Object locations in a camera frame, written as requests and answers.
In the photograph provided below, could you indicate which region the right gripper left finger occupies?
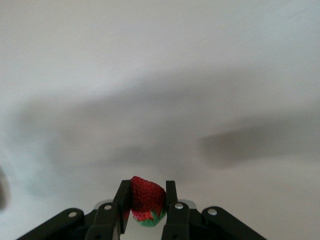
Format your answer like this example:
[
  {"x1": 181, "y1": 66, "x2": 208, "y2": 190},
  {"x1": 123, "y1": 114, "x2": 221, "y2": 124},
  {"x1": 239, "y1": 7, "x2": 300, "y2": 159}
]
[{"x1": 17, "y1": 179, "x2": 131, "y2": 240}]

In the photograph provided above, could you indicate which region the red strawberry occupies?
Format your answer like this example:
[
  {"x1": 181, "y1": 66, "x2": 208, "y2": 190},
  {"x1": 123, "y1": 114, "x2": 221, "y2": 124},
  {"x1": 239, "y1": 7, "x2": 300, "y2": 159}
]
[{"x1": 129, "y1": 175, "x2": 167, "y2": 228}]

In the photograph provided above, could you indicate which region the large table mat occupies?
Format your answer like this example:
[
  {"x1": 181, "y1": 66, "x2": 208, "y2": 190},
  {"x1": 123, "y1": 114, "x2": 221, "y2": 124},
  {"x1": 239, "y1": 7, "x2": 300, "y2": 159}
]
[{"x1": 0, "y1": 0, "x2": 320, "y2": 240}]

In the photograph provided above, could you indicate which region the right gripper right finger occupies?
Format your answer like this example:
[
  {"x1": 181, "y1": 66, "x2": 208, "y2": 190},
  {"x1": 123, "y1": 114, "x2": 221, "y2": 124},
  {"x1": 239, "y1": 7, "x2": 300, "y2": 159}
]
[{"x1": 161, "y1": 180, "x2": 266, "y2": 240}]

